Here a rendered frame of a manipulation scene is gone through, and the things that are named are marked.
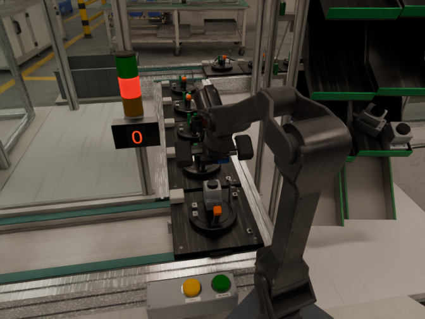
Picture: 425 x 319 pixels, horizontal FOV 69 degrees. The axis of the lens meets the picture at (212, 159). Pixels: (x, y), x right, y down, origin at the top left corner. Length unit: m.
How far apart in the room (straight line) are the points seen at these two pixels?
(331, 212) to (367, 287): 0.22
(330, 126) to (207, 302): 0.53
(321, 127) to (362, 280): 0.70
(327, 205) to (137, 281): 0.54
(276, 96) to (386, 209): 0.66
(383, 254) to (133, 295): 0.73
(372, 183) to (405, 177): 0.94
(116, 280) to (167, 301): 0.14
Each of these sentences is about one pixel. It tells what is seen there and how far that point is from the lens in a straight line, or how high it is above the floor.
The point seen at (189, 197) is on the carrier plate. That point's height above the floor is 0.97.
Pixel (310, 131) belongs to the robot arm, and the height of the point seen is 1.45.
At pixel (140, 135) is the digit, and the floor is 1.21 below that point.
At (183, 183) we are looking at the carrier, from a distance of 1.04.
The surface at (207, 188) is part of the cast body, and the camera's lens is 0.84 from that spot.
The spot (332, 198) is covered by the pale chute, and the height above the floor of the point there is 1.04.
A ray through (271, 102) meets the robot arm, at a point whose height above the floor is 1.46.
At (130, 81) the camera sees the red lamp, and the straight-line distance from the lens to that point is 0.79.
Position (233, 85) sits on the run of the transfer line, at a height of 0.91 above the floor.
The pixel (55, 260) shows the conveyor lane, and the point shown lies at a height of 0.92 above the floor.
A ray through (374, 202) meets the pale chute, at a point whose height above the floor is 1.02.
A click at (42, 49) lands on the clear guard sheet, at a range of 0.86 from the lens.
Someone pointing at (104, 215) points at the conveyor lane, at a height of 0.94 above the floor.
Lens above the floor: 1.62
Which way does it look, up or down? 34 degrees down
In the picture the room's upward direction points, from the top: straight up
